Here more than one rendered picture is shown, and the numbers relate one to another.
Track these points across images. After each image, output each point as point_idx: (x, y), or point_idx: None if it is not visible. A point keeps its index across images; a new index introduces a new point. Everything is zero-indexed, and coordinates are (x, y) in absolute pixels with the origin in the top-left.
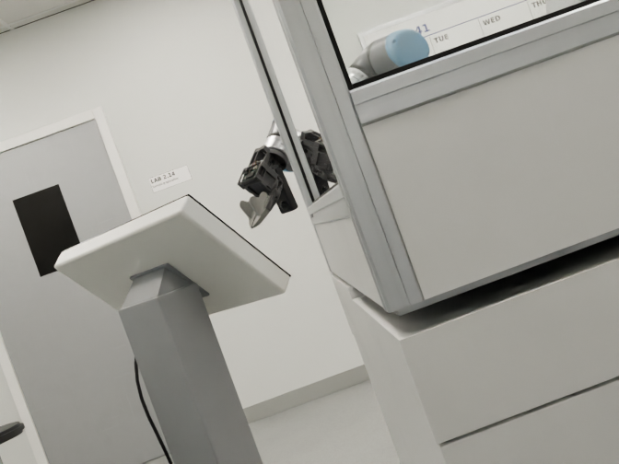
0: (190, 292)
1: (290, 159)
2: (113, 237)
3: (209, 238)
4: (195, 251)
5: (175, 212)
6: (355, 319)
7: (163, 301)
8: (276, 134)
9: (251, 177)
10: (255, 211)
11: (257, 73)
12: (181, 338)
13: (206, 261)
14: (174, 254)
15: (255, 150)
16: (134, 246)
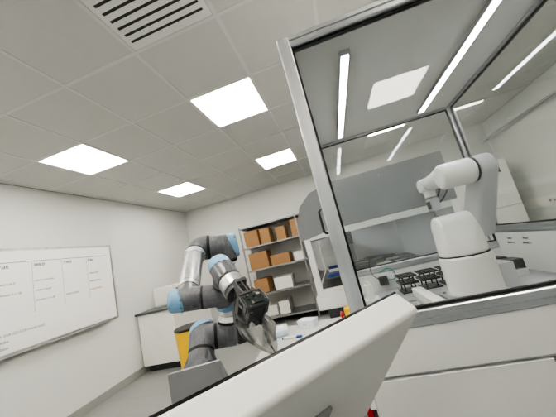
0: None
1: (356, 280)
2: (304, 369)
3: (399, 347)
4: (372, 372)
5: (411, 310)
6: (504, 399)
7: None
8: (237, 271)
9: (261, 301)
10: (275, 334)
11: (324, 213)
12: None
13: (366, 385)
14: (352, 384)
15: (236, 280)
16: (329, 381)
